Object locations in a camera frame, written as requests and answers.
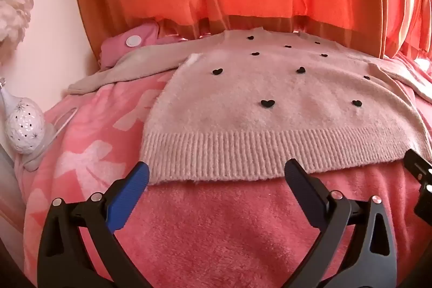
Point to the pink pillow white dots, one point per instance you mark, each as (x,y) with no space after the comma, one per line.
(114,46)

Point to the white fluffy feather decoration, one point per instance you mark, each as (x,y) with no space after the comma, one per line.
(13,11)

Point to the pink knit sweater black hearts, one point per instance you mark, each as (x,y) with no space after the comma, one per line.
(256,119)

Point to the white perforated egg lamp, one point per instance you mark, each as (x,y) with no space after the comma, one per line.
(25,126)

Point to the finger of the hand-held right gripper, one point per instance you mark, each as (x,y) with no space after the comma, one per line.
(418,166)

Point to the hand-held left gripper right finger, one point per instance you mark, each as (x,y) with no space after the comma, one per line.
(301,193)

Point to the pink floral blanket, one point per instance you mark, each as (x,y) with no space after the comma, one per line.
(209,230)

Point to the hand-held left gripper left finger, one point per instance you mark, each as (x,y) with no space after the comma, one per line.
(132,196)

